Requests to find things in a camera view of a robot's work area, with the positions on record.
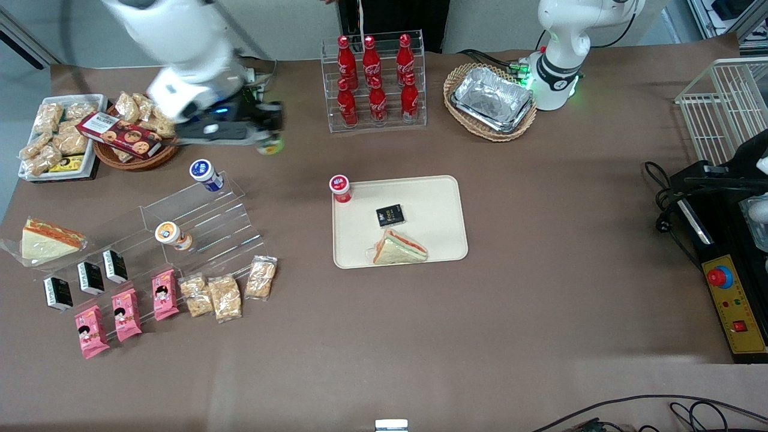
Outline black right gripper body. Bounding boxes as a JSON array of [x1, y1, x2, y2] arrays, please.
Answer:
[[177, 103, 260, 146]]

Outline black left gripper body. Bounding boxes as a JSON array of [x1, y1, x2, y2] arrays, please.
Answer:
[[727, 129, 768, 179]]

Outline blue cap gum bottle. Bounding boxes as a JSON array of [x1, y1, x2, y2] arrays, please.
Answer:
[[189, 159, 224, 193]]

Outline red cap gum bottle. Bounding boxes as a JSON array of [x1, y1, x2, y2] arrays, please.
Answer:
[[329, 175, 353, 205]]

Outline orange cap gum bottle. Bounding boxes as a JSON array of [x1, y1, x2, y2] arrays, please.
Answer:
[[155, 221, 194, 251]]

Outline beige plastic tray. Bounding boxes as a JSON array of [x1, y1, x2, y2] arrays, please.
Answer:
[[332, 175, 469, 269]]

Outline clear plastic container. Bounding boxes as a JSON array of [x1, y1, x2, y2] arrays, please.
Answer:
[[739, 197, 768, 242]]

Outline dark brown wicker basket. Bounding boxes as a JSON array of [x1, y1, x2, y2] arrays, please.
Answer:
[[93, 92, 184, 171]]

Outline red cola bottle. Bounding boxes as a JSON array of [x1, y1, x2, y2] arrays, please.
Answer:
[[396, 33, 416, 85], [337, 78, 359, 127], [362, 35, 383, 88], [401, 73, 420, 119], [368, 81, 388, 125], [337, 35, 359, 91]]

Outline red emergency stop button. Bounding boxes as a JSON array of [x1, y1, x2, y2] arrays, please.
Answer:
[[706, 264, 734, 290]]

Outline red cookie box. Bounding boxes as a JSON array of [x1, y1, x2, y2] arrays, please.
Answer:
[[76, 112, 163, 160]]

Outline clear acrylic stepped stand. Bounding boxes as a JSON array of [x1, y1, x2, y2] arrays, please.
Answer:
[[30, 171, 268, 319]]

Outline black machine with yellow panel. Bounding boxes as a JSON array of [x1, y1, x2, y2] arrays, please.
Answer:
[[668, 159, 768, 364]]

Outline clear acrylic bottle rack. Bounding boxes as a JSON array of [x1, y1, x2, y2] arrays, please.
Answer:
[[320, 30, 428, 133]]

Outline white rectangular bin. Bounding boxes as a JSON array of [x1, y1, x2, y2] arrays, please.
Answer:
[[17, 94, 109, 181]]

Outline black box with gold print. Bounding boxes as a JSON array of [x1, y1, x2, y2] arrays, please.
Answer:
[[376, 204, 405, 229]]

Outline clear wrapped cereal bar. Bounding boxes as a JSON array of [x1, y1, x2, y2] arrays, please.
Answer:
[[244, 256, 278, 301], [179, 274, 215, 319], [207, 274, 243, 323]]

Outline yellow green flat box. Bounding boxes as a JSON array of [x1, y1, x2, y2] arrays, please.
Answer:
[[48, 155, 86, 173]]

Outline dark clothed person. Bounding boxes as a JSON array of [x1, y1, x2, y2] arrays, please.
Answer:
[[339, 0, 451, 53]]

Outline small black white carton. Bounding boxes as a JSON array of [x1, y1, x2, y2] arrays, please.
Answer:
[[43, 276, 74, 311], [102, 249, 129, 284], [77, 262, 106, 296]]

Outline pink cartoon snack pack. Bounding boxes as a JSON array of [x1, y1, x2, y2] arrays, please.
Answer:
[[111, 288, 143, 343], [74, 305, 111, 359], [151, 269, 181, 322]]

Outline wrapped triangle sandwich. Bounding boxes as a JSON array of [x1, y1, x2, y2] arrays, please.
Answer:
[[366, 228, 429, 266], [0, 217, 89, 268]]

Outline light wicker basket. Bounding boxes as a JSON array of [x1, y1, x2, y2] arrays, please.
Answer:
[[443, 62, 538, 143]]

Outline stacked aluminium foil trays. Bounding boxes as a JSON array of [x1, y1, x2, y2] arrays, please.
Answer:
[[450, 66, 535, 134]]

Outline grey cable at arm base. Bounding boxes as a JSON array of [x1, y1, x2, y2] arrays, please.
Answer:
[[240, 55, 280, 100]]

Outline silver metal handle bar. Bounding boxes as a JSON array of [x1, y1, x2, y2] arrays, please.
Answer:
[[677, 200, 715, 245]]

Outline white wire basket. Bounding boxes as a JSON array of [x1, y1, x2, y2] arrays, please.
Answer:
[[675, 57, 768, 167]]

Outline black power cable with plug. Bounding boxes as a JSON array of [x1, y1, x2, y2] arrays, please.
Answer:
[[644, 161, 701, 272]]

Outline aluminium frame shelving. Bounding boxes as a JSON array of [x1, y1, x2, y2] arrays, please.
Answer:
[[689, 0, 768, 56]]

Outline black cables at arm base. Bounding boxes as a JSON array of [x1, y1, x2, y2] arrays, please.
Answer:
[[458, 48, 532, 76]]

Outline long black cable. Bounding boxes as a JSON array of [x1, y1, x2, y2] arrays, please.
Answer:
[[531, 394, 768, 432]]

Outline looped black cable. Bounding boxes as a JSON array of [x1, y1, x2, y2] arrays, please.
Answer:
[[636, 401, 731, 432]]

